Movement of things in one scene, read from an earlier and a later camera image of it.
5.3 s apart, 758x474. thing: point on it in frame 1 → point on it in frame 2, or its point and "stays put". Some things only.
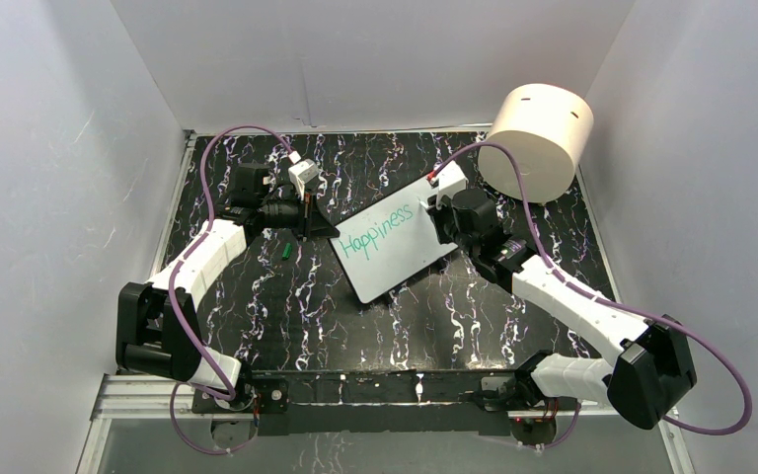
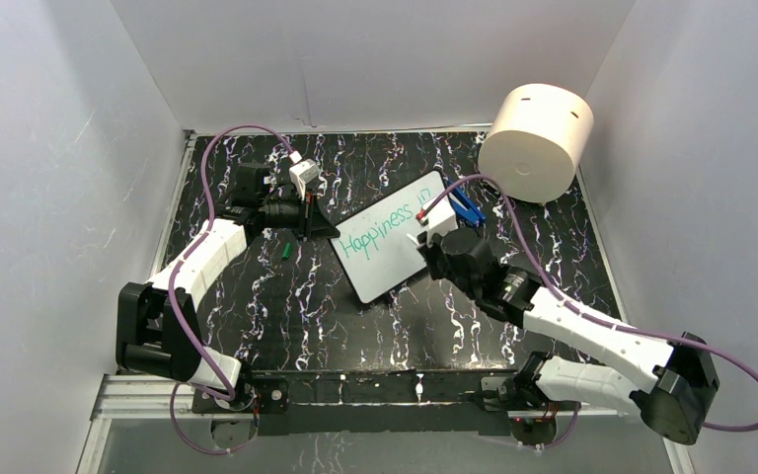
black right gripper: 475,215 → 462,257
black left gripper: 320,227 stays put
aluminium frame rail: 121,397 stays put
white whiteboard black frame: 390,241 stays put
